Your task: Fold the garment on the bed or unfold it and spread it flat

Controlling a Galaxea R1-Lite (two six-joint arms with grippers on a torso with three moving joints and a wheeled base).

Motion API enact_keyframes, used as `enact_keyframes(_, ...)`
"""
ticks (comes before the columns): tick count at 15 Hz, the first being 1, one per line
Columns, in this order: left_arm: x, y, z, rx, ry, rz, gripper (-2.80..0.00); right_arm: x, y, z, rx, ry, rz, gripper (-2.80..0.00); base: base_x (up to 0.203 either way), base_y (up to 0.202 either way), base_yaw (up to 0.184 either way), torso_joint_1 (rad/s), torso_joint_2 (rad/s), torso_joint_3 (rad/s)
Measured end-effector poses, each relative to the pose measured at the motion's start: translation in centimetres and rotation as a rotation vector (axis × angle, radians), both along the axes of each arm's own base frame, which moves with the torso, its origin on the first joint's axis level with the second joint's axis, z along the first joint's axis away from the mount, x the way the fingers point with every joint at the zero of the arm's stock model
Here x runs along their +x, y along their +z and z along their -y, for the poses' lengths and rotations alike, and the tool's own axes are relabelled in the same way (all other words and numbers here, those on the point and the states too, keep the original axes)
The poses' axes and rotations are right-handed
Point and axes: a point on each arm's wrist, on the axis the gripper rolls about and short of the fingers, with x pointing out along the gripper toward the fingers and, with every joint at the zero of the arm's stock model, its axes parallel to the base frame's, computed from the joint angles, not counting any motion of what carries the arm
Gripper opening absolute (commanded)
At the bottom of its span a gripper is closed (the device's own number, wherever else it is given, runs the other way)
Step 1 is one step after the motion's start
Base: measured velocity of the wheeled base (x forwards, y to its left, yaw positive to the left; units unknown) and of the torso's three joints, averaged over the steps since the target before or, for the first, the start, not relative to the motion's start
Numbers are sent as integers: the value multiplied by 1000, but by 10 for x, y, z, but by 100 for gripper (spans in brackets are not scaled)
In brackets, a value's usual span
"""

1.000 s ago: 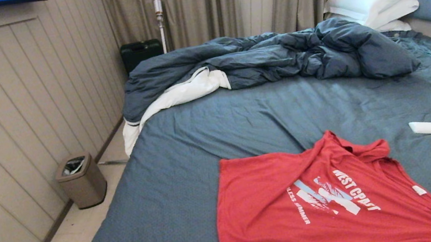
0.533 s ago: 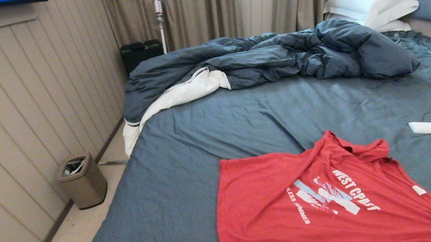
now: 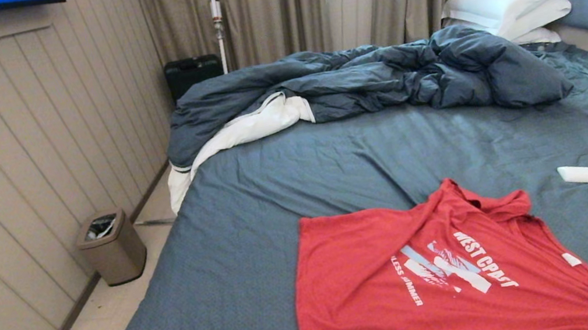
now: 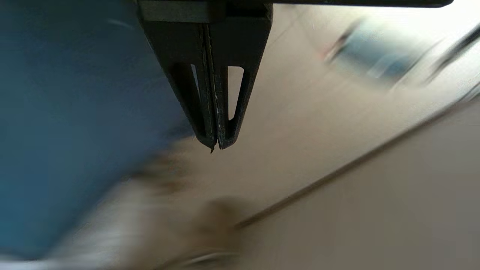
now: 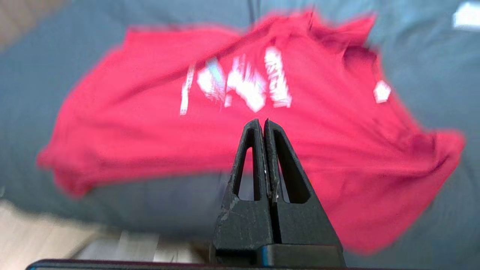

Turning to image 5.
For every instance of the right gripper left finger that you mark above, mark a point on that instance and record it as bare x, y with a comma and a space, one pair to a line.
243, 225

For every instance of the red printed t-shirt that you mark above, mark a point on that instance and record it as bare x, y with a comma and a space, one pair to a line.
150, 131

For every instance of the bed with blue sheet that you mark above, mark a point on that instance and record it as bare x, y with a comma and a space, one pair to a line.
37, 75

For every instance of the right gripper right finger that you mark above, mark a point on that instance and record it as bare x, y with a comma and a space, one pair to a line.
300, 225

